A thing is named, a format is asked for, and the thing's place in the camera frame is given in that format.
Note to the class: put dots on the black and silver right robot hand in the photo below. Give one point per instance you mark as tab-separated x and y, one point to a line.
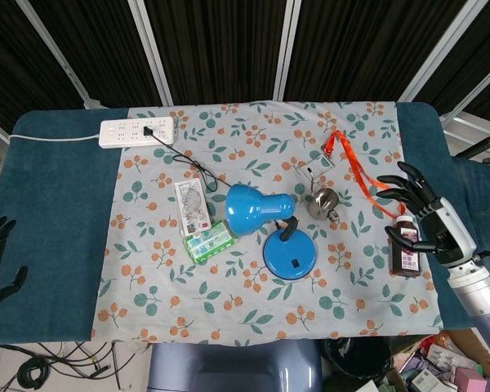
445	228

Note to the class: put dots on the blue desk lamp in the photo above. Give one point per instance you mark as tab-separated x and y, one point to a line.
245	208

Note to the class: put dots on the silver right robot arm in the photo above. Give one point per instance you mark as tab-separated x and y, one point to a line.
477	290

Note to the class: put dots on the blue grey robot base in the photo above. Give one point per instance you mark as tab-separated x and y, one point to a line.
237	367

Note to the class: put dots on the brown bottle with label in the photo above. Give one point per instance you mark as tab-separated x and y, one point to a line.
406	263

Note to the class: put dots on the black chair base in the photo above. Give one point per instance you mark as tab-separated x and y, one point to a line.
482	147

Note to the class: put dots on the teal blue table cover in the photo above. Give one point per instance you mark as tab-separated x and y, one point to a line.
53	204

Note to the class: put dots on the stainless steel cup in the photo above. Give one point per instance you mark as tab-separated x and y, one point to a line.
322	202

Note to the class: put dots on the cardboard box with packages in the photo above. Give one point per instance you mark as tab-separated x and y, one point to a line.
441	363

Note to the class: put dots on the clear badge holder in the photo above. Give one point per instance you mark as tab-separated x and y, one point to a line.
322	166

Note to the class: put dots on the black trash bin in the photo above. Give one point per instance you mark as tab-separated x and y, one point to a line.
355	361

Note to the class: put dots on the white power strip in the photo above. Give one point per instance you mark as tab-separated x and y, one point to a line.
118	132

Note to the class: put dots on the clear ruler set package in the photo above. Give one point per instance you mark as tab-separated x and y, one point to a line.
192	204

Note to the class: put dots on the green tissue pack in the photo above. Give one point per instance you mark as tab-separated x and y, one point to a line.
208	243

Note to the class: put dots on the floral printed tablecloth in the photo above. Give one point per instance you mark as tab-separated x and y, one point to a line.
228	310

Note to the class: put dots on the white aluminium partition post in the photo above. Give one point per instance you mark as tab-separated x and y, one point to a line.
441	57
151	53
286	49
477	94
61	57

